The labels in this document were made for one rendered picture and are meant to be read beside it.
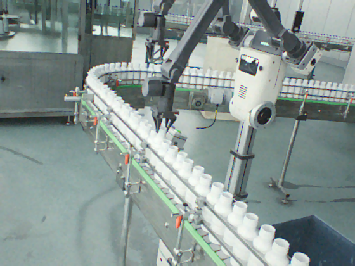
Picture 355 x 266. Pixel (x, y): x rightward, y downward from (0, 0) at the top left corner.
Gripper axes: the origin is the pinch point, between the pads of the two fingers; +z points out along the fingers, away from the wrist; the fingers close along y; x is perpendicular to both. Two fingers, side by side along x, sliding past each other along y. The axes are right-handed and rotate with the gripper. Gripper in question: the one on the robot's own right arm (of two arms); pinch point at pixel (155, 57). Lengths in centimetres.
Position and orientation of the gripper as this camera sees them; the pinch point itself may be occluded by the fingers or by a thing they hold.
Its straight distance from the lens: 184.4
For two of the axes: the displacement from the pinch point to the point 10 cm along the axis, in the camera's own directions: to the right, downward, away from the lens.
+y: -8.7, 0.6, -4.8
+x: 4.7, 3.8, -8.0
